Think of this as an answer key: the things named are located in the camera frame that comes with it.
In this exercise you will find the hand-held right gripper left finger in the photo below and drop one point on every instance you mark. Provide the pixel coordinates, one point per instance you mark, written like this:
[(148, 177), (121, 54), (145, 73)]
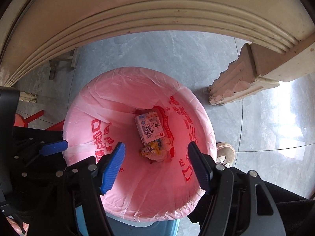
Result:
[(112, 169)]

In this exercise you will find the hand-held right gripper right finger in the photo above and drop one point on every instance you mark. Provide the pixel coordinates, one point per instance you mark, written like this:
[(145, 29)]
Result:
[(199, 167)]

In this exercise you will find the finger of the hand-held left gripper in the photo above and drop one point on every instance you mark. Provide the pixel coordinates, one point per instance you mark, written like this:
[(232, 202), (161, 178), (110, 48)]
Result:
[(54, 148)]

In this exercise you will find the yellow snack wrapper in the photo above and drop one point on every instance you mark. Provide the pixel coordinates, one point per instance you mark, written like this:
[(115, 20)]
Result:
[(153, 152)]

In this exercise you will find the white blue milk carton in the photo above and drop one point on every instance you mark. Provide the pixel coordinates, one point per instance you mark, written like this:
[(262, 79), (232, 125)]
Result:
[(150, 127)]

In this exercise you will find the waste bin with pink liner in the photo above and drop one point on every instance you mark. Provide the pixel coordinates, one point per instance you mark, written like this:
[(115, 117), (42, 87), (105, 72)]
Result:
[(123, 98)]

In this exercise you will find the red plastic stool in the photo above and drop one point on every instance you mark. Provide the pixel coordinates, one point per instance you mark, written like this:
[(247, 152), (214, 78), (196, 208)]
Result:
[(19, 121)]

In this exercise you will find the person's beige shoe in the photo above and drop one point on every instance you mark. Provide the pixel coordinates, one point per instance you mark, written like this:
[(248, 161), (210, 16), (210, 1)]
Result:
[(226, 152)]

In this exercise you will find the small wooden stool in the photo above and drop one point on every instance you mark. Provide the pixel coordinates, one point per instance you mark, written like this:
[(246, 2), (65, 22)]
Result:
[(62, 64)]

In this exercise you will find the person's dark trousers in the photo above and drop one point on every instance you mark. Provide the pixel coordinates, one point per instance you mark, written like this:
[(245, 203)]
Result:
[(290, 209)]

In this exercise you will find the cream wooden coffee table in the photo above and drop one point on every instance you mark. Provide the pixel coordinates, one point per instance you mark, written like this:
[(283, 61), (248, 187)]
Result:
[(147, 9)]

